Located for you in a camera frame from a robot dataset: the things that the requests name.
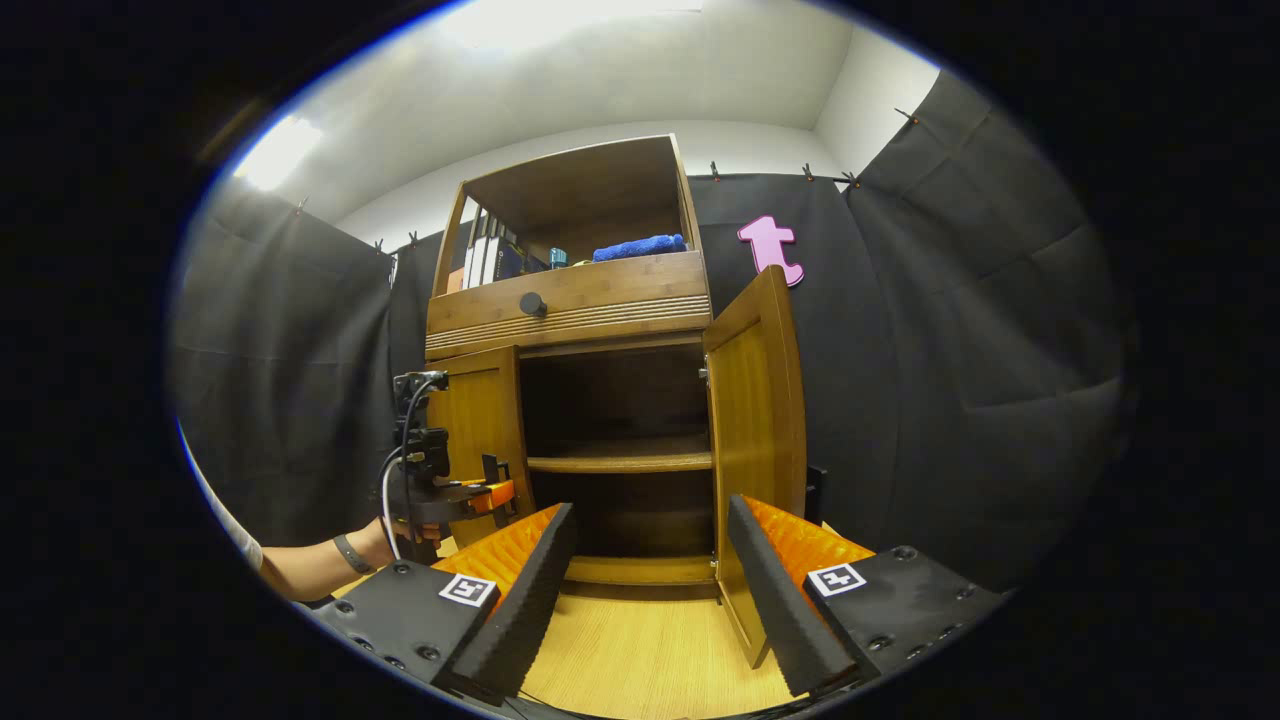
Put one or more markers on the black backdrop cloth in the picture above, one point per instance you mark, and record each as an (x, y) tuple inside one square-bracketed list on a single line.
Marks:
[(950, 350)]

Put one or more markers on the dark blue book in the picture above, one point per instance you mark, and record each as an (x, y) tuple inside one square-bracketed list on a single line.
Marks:
[(515, 265)]

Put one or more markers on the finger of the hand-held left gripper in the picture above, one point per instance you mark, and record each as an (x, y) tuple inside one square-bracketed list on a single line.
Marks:
[(492, 496)]

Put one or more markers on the wooden double-door shoe cabinet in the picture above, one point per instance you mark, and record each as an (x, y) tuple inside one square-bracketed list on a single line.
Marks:
[(600, 190)]

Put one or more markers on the wooden cabinet door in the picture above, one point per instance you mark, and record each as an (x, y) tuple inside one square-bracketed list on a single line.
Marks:
[(480, 420), (750, 420)]

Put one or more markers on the blue towel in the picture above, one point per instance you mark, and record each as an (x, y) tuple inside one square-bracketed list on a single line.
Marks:
[(640, 248)]

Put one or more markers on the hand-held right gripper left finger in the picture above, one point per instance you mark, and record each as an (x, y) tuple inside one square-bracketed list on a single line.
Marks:
[(520, 610)]

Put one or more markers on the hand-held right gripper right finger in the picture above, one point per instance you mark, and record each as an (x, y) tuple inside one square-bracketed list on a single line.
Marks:
[(780, 610)]

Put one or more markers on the wooden inner cabinet shelf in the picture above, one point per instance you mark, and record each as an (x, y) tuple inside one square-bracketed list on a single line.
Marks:
[(620, 460)]

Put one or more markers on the black wristband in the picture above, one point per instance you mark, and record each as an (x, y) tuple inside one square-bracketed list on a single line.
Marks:
[(352, 554)]

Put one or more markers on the black round drawer knob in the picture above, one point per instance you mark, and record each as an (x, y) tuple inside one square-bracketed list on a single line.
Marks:
[(533, 305)]

